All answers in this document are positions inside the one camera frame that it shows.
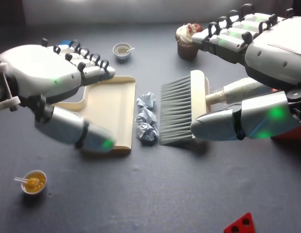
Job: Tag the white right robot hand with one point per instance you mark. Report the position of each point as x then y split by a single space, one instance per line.
274 55

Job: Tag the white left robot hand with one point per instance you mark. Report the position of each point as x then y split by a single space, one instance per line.
43 70

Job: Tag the cream plastic dustpan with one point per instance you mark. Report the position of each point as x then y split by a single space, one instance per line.
111 109

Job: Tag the pale blue paper ball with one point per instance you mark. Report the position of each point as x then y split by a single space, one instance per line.
146 133
146 100
146 116

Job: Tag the blue cube block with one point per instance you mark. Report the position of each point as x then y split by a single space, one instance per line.
65 42

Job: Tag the small bowl of green soup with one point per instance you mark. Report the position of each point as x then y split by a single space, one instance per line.
121 52

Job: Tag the toy cupcake with red hearts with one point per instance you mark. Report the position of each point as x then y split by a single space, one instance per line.
186 46

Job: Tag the small bowl of yellow soup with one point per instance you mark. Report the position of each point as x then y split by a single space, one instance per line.
34 183

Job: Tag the white backdrop cloth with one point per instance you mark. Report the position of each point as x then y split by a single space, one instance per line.
140 9

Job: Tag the grey table cloth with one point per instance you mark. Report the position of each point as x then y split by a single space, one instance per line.
150 184

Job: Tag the red triangle block with holes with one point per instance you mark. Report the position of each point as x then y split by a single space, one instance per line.
242 224

